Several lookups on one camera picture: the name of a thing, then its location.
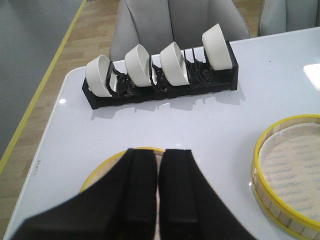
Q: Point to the white bowl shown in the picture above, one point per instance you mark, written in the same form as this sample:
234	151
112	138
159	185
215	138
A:
95	73
216	48
137	65
173	65

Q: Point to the white bowl far left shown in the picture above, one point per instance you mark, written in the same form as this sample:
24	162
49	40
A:
95	73

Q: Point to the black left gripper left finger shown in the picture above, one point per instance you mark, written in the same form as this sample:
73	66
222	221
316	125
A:
121	205

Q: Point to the grey armchair right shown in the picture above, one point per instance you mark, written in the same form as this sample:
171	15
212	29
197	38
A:
280	16

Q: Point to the black dish rack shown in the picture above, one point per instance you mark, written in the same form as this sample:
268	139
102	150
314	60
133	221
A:
202	80

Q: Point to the bamboo steamer tray yellow rim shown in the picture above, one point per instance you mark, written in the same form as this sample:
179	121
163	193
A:
107	165

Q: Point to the white bowl far right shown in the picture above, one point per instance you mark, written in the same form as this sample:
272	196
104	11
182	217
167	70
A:
216	48

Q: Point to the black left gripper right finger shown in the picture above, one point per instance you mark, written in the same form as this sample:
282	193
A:
189	208

